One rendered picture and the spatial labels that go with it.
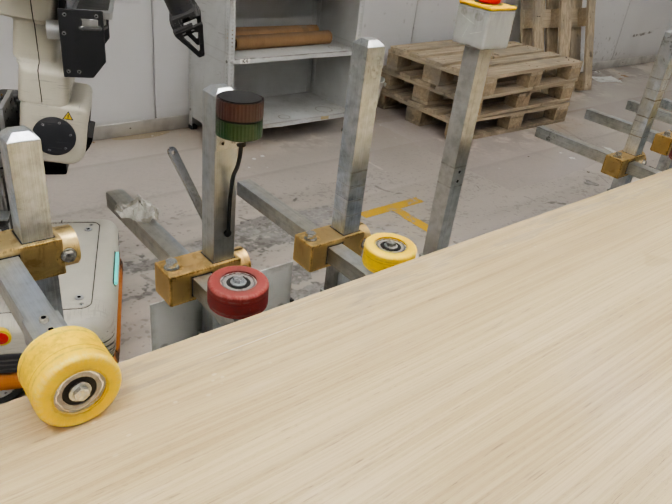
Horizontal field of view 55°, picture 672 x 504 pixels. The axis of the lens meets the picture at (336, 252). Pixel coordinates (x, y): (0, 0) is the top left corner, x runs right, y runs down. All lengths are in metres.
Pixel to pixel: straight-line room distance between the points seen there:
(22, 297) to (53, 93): 1.09
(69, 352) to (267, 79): 3.65
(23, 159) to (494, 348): 0.58
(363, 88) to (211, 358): 0.48
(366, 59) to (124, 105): 2.91
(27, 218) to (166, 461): 0.34
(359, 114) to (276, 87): 3.25
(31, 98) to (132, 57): 1.99
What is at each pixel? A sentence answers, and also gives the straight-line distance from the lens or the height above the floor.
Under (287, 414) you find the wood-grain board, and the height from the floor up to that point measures 0.90.
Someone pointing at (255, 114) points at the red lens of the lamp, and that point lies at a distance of 0.81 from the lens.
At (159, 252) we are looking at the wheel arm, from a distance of 1.03.
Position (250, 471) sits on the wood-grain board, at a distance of 0.62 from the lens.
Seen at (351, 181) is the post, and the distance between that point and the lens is 1.05.
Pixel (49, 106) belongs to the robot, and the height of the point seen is 0.80.
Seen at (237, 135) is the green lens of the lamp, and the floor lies 1.09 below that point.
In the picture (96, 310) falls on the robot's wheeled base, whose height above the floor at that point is 0.28.
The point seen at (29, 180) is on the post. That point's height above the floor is 1.05.
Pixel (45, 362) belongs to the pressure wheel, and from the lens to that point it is 0.63.
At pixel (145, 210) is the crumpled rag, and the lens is 1.11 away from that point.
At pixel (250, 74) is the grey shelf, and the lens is 4.12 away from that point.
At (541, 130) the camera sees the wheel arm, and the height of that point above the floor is 0.82.
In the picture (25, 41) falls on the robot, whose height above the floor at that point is 0.95.
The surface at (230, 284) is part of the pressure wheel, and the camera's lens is 0.85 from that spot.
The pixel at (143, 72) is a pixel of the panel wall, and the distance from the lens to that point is 3.80.
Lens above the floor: 1.37
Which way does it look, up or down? 30 degrees down
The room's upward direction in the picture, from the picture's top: 7 degrees clockwise
